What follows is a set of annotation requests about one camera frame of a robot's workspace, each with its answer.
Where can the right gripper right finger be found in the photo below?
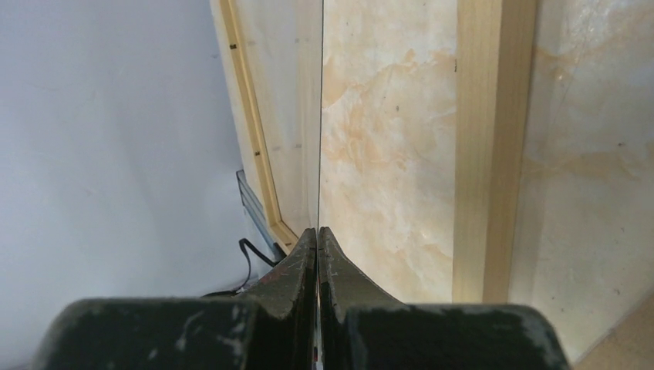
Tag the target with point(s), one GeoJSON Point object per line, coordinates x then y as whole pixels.
{"type": "Point", "coordinates": [364, 327]}

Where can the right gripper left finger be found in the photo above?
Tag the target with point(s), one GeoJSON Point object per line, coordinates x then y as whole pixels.
{"type": "Point", "coordinates": [267, 326]}

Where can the wooden picture frame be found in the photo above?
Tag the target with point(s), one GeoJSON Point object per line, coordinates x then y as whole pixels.
{"type": "Point", "coordinates": [493, 63]}

